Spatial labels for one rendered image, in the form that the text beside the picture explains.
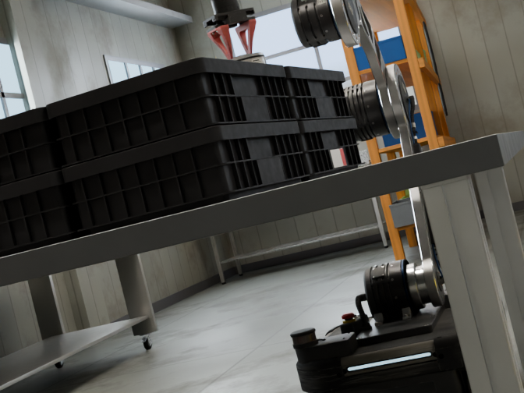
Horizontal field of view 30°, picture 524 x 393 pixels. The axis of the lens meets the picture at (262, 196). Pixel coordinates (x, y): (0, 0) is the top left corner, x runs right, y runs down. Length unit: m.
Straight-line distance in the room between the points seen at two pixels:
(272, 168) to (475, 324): 0.57
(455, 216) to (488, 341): 0.16
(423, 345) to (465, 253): 1.27
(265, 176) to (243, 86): 0.16
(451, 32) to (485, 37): 0.32
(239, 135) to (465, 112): 7.90
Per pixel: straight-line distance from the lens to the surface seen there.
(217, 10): 2.16
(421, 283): 2.84
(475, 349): 1.29
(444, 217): 1.26
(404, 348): 2.54
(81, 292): 6.75
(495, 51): 9.46
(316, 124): 1.99
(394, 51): 7.01
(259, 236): 9.87
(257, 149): 1.69
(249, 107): 1.68
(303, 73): 1.99
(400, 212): 6.96
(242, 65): 1.69
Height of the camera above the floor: 0.69
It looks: level
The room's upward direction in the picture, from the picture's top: 14 degrees counter-clockwise
